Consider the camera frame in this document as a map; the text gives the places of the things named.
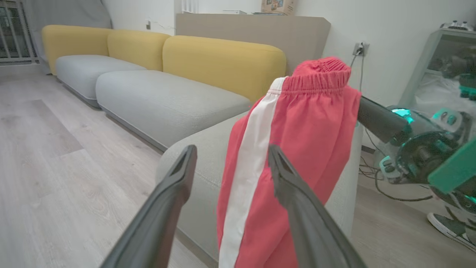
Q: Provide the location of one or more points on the flat white books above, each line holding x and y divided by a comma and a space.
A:
235, 12

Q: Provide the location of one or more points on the grey sofa seat section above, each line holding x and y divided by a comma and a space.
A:
89, 70
167, 104

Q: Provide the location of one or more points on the dark white-soled sneaker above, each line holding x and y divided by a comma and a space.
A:
448, 227

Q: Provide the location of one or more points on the white devices atop cabinet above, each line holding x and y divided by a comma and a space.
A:
457, 26

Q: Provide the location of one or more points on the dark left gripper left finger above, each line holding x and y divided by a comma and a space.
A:
156, 223

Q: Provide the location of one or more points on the brown cardboard box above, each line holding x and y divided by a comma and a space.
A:
279, 5

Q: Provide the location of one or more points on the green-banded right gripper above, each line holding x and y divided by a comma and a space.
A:
427, 156

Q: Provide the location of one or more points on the grey curtain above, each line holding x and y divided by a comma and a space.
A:
67, 11

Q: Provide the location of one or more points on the red white-striped shorts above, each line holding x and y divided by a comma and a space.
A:
316, 130

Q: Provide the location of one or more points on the window railing bars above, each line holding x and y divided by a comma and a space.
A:
13, 33

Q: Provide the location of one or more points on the beige partition panel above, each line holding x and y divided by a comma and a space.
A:
253, 29

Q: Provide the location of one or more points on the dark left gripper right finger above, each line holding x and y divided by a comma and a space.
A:
312, 230

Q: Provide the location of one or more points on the glass display cabinet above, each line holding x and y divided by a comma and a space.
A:
435, 70

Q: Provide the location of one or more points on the white wall outlet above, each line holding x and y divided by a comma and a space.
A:
361, 47

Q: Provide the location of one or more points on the yellow sofa back cushion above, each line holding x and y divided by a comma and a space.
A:
74, 41
137, 48
223, 63

